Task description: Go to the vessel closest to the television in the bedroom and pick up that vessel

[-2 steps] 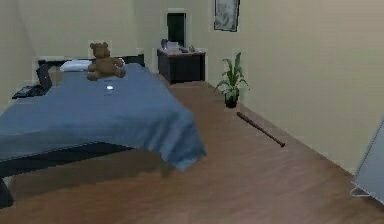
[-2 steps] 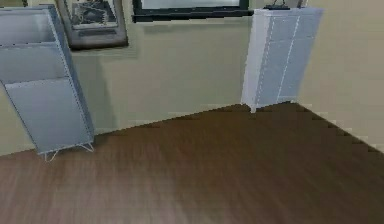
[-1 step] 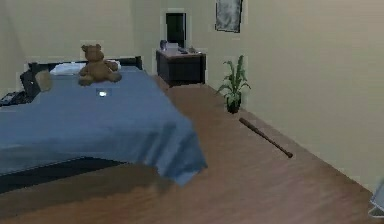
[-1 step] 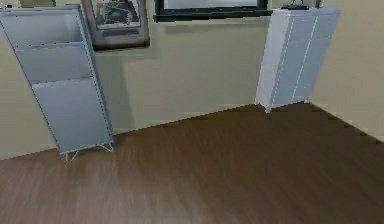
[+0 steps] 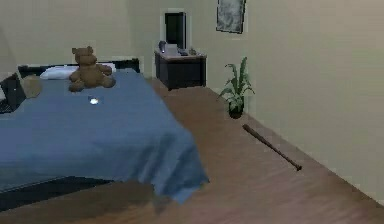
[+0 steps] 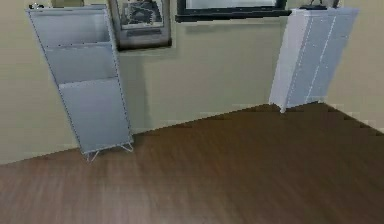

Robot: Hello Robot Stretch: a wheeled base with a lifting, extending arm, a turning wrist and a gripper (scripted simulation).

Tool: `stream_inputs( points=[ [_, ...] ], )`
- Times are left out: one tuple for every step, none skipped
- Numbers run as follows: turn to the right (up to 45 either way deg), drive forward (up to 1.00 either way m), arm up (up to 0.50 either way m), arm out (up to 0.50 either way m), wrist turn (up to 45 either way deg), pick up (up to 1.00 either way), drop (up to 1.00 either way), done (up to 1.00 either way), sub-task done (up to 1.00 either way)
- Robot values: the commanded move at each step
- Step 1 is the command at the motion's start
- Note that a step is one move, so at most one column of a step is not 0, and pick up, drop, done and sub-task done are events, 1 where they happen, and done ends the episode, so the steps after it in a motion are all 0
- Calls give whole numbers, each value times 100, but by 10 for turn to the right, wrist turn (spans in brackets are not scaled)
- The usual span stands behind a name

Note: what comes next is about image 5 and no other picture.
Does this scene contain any grey framed picture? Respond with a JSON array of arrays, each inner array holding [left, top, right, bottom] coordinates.
[[215, 0, 247, 35]]

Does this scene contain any white box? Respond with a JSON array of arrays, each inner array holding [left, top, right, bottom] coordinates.
[[165, 43, 179, 57]]

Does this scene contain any dark chest of drawers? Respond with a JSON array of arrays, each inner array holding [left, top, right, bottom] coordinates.
[[154, 49, 208, 92]]

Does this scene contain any green house plant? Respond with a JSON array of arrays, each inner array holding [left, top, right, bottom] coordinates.
[[218, 56, 256, 120]]

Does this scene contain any bed with blue cover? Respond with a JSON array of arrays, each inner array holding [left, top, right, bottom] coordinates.
[[0, 58, 210, 212]]

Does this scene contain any tan cushion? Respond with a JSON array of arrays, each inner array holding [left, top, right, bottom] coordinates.
[[21, 74, 43, 99]]

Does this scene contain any white pillow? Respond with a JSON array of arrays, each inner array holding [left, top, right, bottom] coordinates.
[[39, 62, 117, 81]]

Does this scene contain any brown baseball bat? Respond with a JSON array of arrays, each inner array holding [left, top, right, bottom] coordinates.
[[242, 123, 303, 172]]

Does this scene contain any brown teddy bear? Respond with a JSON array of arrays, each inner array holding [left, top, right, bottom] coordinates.
[[68, 45, 117, 93]]

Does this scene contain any black laptop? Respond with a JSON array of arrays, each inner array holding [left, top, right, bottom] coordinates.
[[0, 72, 27, 115]]

